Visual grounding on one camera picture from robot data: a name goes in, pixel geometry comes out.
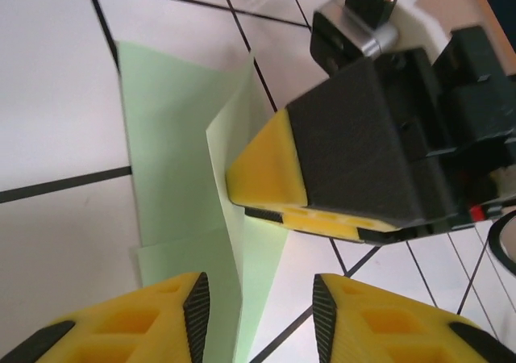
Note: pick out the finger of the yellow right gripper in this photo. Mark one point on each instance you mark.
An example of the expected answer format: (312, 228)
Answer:
(270, 169)
(322, 222)

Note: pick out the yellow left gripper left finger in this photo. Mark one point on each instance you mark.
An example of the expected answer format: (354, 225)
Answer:
(121, 326)

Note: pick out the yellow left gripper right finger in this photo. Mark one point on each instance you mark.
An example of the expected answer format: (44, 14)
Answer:
(383, 330)

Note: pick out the light green paper sheet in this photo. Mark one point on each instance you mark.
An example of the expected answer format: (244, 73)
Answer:
(169, 157)

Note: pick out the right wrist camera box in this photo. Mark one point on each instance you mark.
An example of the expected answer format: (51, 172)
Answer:
(342, 28)

